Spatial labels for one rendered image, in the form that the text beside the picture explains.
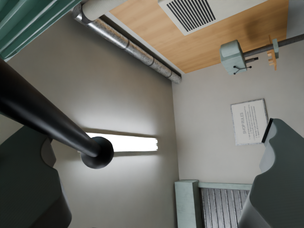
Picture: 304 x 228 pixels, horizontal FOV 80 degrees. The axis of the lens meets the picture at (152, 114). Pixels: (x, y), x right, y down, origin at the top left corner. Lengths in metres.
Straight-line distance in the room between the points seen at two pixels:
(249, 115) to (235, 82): 0.57
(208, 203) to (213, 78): 2.00
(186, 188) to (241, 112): 1.43
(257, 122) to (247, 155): 0.50
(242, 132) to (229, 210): 1.14
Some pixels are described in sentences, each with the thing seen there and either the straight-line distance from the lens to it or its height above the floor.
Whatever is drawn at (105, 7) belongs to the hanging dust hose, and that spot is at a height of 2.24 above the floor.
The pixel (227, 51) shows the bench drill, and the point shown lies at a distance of 2.23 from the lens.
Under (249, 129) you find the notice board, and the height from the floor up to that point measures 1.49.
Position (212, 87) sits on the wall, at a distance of 3.29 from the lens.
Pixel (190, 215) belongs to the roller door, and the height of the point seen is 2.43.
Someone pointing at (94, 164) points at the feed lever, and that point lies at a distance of 0.20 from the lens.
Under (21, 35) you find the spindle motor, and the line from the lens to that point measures 0.21.
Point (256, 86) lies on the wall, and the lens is 3.16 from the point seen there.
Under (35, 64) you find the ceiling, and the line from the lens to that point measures 1.79.
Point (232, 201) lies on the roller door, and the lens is 3.14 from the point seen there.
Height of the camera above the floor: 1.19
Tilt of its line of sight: 33 degrees up
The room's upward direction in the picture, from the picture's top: 101 degrees counter-clockwise
